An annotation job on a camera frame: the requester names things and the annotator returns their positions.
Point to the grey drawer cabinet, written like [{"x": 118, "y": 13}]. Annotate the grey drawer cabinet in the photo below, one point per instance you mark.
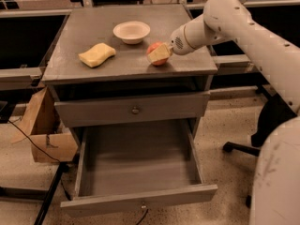
[{"x": 128, "y": 73}]

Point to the closed top grey drawer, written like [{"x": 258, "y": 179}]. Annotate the closed top grey drawer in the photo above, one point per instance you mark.
[{"x": 118, "y": 110}]

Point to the black metal stand leg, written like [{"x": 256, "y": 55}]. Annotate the black metal stand leg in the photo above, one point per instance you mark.
[{"x": 28, "y": 194}]

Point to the open middle grey drawer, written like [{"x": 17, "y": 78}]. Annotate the open middle grey drawer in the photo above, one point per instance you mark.
[{"x": 146, "y": 165}]

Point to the yellow sponge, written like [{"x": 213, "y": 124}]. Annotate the yellow sponge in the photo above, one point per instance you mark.
[{"x": 97, "y": 55}]

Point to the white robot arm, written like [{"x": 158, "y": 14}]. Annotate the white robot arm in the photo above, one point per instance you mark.
[{"x": 276, "y": 58}]

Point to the white paper bowl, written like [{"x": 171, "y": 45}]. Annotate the white paper bowl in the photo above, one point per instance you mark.
[{"x": 131, "y": 32}]

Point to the brown cardboard box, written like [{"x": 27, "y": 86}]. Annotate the brown cardboard box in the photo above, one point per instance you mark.
[{"x": 50, "y": 140}]

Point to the red apple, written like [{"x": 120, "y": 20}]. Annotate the red apple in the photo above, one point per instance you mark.
[{"x": 156, "y": 53}]

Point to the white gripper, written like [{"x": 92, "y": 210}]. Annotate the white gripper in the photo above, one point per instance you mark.
[{"x": 177, "y": 43}]

